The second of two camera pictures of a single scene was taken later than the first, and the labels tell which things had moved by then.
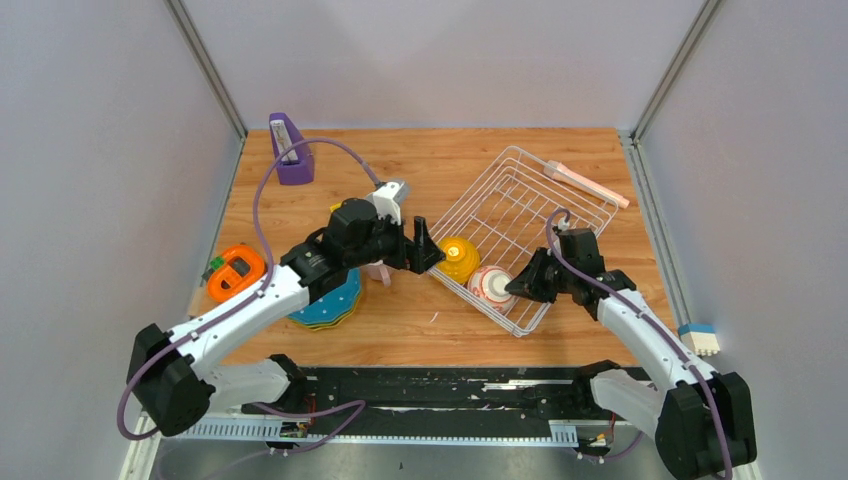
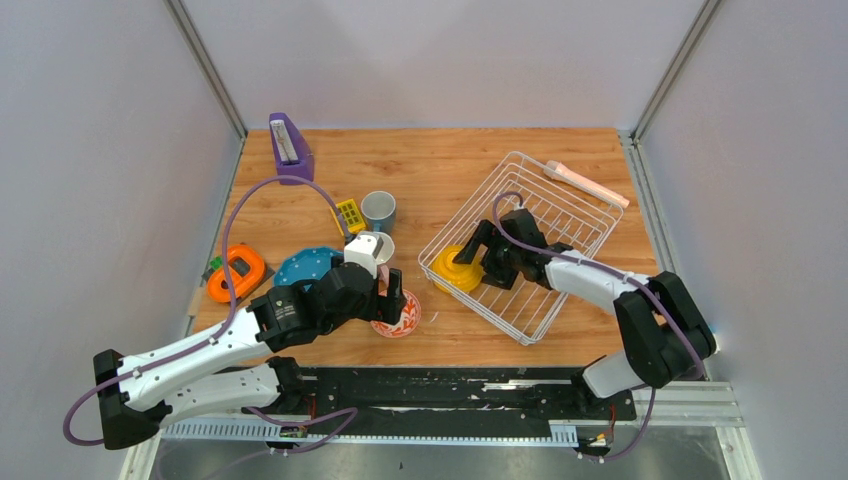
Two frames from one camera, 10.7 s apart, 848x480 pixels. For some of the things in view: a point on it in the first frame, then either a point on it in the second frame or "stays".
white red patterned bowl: (486, 287) to (411, 315)
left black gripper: (425, 255) to (386, 308)
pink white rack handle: (559, 172) stays
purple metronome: (296, 165) stays
